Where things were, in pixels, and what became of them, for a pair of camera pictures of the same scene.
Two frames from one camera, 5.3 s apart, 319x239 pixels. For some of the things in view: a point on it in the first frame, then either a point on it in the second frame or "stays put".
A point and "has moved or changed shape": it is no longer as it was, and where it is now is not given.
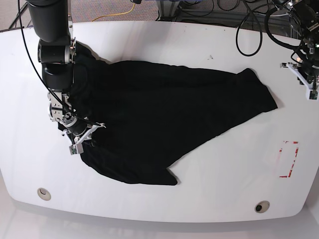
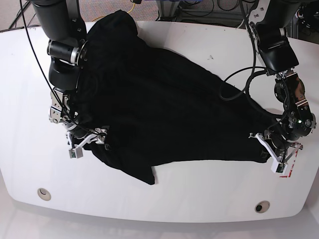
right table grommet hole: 262,206 stays put
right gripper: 309,73 -> 282,149
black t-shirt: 153,115 has moved or changed shape
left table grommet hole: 44,193 stays put
